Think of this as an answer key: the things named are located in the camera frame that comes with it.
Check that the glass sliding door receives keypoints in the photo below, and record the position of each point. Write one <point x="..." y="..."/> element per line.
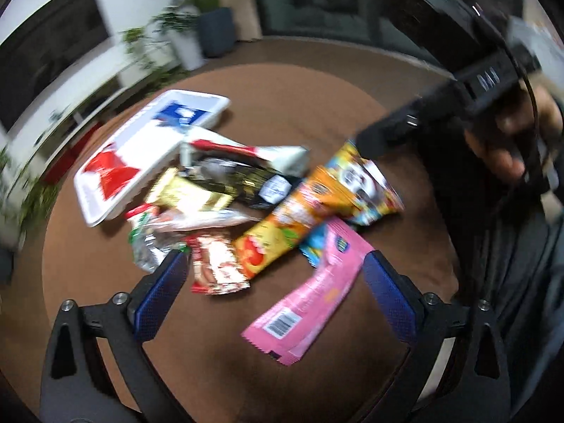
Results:
<point x="321" y="0"/>

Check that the pink snack packet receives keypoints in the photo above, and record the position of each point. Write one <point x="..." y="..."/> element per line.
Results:
<point x="317" y="299"/>

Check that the small leafy plant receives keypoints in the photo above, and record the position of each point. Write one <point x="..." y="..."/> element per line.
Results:
<point x="147" y="53"/>

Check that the red white green snack packet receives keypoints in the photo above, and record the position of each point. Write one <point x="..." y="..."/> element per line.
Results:
<point x="198" y="220"/>

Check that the black television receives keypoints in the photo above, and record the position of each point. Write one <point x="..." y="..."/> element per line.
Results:
<point x="48" y="48"/>

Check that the red storage box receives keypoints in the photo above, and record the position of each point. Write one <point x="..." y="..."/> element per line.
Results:
<point x="88" y="141"/>
<point x="61" y="167"/>

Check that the white silver snack packet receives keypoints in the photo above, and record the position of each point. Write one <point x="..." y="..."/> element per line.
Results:
<point x="264" y="154"/>

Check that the trailing pothos plant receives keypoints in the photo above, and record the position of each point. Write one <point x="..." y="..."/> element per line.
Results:
<point x="37" y="207"/>

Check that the black snack packet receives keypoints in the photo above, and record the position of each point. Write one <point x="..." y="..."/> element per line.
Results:
<point x="251" y="183"/>

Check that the white plastic tray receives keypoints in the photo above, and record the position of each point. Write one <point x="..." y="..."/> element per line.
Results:
<point x="132" y="150"/>

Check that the light blue snack packet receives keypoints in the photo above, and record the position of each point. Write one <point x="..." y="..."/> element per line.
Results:
<point x="313" y="246"/>

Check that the white plant pot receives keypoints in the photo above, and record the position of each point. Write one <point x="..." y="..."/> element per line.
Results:
<point x="187" y="48"/>

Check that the person's right hand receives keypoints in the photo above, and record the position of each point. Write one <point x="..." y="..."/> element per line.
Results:
<point x="502" y="154"/>

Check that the dark blue plant pot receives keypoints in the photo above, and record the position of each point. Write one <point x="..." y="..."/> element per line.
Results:
<point x="216" y="33"/>

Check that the red foil snack packet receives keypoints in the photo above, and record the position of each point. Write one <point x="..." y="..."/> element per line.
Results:
<point x="110" y="172"/>

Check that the gold snack packet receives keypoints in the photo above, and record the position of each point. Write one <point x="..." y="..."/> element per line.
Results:
<point x="185" y="191"/>

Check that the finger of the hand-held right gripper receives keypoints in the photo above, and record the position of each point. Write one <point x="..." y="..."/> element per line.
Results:
<point x="396" y="127"/>

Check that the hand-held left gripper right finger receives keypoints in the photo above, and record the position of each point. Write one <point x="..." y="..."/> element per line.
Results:
<point x="390" y="302"/>

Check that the long orange snack packet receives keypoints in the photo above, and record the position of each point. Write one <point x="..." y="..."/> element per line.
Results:
<point x="286" y="224"/>

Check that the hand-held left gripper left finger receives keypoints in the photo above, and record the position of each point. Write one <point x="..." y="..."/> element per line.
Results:
<point x="161" y="299"/>

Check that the white orange patterned snack packet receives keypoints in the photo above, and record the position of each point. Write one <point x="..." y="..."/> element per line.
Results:
<point x="218" y="264"/>

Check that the white television cabinet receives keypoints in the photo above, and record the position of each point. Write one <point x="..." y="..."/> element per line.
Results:
<point x="66" y="114"/>

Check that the person's dark clothing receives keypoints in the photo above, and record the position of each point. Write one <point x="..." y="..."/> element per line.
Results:
<point x="506" y="295"/>

